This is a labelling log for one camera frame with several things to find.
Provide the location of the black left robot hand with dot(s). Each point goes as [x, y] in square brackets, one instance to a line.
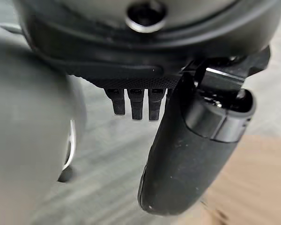
[182, 164]

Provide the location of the light brown wooden board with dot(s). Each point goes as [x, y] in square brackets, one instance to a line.
[253, 182]

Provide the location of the dark robot foot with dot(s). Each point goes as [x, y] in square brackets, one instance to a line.
[66, 175]

